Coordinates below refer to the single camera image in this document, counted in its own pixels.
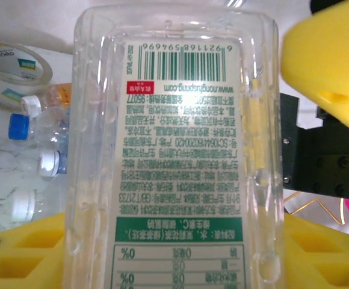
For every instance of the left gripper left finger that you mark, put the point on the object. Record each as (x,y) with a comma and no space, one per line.
(42,224)

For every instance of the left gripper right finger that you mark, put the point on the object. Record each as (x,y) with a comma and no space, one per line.
(313,234)

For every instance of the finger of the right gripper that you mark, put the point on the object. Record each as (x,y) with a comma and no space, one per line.
(328,60)

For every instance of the crushed clear plastic bottle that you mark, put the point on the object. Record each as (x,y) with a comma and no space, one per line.
(24,204)

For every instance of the clear bottle white cap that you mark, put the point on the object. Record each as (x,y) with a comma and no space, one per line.
(46,164)

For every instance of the clear bottle blue cap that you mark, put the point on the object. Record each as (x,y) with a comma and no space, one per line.
(18,126)

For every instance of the small bottle red orange label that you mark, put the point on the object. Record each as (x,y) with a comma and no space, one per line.
(30,105)

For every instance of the large clear square tea bottle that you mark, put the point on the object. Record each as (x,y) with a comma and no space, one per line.
(177,150)

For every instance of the clear adhesive tape roll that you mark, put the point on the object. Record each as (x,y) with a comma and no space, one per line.
(9,93)

